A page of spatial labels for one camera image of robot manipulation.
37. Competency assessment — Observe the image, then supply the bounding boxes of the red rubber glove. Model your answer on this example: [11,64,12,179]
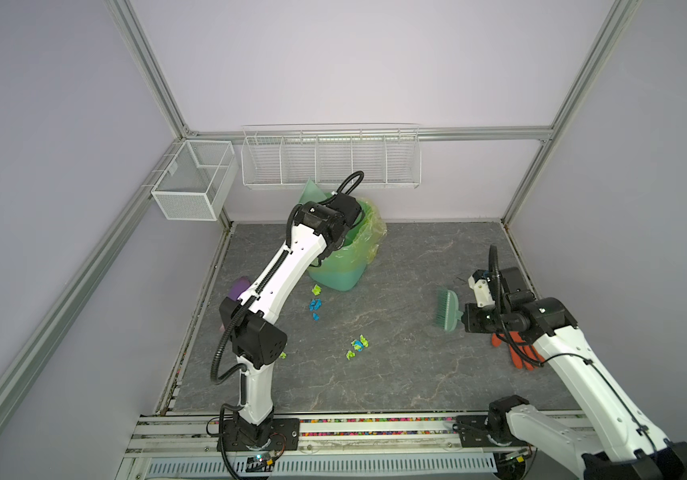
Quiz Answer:
[491,332,545,371]

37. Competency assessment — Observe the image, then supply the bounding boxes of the blue scraps beside bin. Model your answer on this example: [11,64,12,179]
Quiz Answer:
[308,284,321,321]

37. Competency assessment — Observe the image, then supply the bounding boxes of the green trash bin with bag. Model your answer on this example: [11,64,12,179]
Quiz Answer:
[306,198,387,292]

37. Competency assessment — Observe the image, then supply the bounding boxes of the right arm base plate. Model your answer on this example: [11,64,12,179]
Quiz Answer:
[453,414,527,448]

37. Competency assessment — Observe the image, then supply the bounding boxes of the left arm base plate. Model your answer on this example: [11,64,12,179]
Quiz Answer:
[220,416,300,451]

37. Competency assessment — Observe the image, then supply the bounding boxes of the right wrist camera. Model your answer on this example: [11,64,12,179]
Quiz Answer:
[469,269,495,309]

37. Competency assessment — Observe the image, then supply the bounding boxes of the green dustpan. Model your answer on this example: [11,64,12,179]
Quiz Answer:
[298,179,328,204]

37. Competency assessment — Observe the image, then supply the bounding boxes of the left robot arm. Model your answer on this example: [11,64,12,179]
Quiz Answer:
[209,170,365,447]

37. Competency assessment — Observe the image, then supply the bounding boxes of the green hand brush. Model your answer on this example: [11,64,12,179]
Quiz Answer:
[437,289,463,332]

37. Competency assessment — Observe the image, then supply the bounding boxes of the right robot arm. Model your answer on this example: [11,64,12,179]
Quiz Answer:
[461,246,687,479]

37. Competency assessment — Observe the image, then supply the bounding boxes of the long white wire basket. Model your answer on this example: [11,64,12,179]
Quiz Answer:
[241,123,423,190]

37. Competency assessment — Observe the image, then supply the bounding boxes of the small white mesh basket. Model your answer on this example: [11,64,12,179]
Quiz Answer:
[151,140,238,221]

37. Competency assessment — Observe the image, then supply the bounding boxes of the paper scraps cluster centre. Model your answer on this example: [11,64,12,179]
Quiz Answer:
[345,335,369,360]

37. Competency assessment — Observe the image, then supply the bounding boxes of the purple pink spatula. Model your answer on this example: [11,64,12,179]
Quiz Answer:
[220,276,252,332]

